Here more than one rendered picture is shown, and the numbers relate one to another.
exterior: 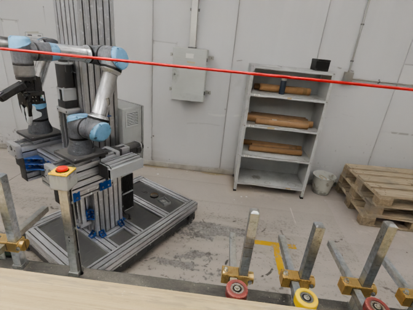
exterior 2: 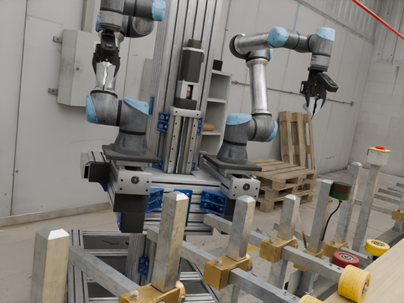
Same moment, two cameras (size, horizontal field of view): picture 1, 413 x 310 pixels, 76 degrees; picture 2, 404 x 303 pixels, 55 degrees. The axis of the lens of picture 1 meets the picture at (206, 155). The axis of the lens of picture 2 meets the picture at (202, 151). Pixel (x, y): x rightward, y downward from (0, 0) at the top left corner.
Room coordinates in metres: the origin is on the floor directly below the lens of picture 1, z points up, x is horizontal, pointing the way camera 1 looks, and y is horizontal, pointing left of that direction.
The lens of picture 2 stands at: (0.46, 2.35, 1.37)
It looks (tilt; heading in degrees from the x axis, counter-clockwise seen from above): 9 degrees down; 307
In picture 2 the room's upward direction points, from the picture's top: 9 degrees clockwise
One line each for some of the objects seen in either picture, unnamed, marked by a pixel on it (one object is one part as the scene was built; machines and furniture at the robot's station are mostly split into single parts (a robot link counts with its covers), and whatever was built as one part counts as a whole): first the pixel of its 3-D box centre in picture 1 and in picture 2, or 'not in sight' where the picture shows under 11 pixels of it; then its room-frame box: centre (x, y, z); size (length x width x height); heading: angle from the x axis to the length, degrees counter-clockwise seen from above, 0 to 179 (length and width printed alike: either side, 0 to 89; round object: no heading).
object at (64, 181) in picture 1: (63, 179); (377, 157); (0.87, 0.54, 1.18); 0.07 x 0.07 x 0.08; 88
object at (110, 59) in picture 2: not in sight; (107, 45); (1.57, 1.49, 1.46); 0.09 x 0.08 x 0.12; 147
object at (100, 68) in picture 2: not in sight; (99, 76); (1.58, 1.51, 1.35); 0.06 x 0.03 x 0.09; 147
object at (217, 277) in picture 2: not in sight; (229, 268); (0.91, 1.57, 0.95); 0.13 x 0.06 x 0.05; 88
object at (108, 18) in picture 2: not in sight; (109, 20); (1.57, 1.50, 1.54); 0.08 x 0.08 x 0.05
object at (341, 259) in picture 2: not in sight; (342, 272); (0.77, 1.09, 0.85); 0.08 x 0.08 x 0.11
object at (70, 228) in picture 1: (71, 233); (365, 213); (0.87, 0.53, 0.93); 0.05 x 0.04 x 0.45; 88
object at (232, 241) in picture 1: (232, 267); (390, 212); (0.89, -0.16, 0.81); 0.43 x 0.03 x 0.04; 178
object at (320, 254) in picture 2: not in sight; (310, 258); (0.89, 1.07, 0.85); 0.13 x 0.06 x 0.05; 88
